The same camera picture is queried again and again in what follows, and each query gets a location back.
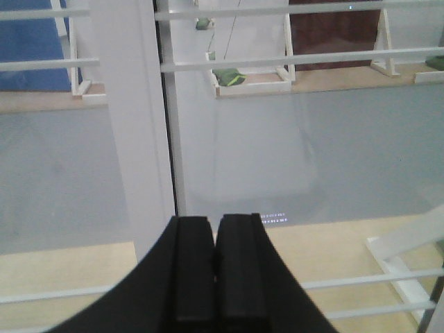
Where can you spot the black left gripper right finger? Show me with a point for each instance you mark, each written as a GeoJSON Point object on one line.
{"type": "Point", "coordinates": [255, 291]}

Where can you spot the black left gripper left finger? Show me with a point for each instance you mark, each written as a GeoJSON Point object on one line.
{"type": "Point", "coordinates": [170, 290]}

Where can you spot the white framed sliding glass door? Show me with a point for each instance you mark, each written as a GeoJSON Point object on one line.
{"type": "Point", "coordinates": [358, 137]}

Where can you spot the blue door panel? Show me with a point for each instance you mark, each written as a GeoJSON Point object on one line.
{"type": "Point", "coordinates": [30, 40]}

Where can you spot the fixed white framed glass panel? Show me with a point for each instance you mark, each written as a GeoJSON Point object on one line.
{"type": "Point", "coordinates": [89, 166]}

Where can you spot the white edged far wooden tray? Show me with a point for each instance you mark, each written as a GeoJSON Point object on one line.
{"type": "Point", "coordinates": [236, 38]}

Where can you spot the green sandbag on far tray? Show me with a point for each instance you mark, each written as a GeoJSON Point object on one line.
{"type": "Point", "coordinates": [229, 77]}

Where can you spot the white triangular support bracket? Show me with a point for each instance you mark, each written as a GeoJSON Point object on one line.
{"type": "Point", "coordinates": [387, 249]}

